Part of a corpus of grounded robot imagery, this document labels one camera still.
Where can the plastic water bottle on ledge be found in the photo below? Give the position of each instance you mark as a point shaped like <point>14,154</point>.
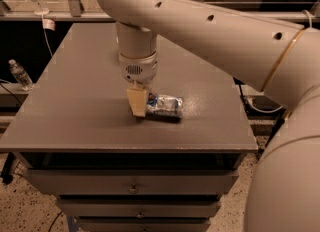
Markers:
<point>21,75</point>

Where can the crushed red bull can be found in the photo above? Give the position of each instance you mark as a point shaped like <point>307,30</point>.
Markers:
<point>164,105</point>

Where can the drawer knob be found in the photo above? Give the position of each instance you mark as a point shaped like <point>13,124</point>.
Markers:
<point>140,215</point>
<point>133,189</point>

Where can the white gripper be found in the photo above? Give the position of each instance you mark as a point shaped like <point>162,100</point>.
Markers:
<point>139,71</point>

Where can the top drawer knob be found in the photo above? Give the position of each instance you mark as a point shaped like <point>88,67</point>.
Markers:
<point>133,189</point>

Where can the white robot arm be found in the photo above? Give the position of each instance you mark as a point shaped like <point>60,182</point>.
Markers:
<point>277,58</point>

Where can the grey drawer cabinet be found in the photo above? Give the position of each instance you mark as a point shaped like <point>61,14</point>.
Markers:
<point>79,141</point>

